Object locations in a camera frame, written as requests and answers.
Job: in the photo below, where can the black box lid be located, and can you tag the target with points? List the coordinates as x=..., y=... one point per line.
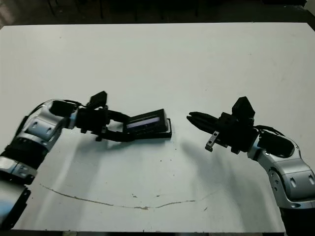
x=147, y=120

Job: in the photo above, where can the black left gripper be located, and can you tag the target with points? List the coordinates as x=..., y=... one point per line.
x=92, y=120

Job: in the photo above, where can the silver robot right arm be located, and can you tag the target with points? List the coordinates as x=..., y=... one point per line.
x=292, y=172

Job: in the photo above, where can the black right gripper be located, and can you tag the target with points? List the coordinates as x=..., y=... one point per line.
x=236, y=135

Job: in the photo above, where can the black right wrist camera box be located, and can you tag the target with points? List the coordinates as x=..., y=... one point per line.
x=243, y=108

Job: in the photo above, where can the black box base white insert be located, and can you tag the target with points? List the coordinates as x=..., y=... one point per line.
x=165, y=134

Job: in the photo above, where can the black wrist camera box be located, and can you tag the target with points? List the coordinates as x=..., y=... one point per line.
x=98, y=99
x=243, y=108

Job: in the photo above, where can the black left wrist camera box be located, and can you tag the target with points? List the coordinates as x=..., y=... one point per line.
x=98, y=99

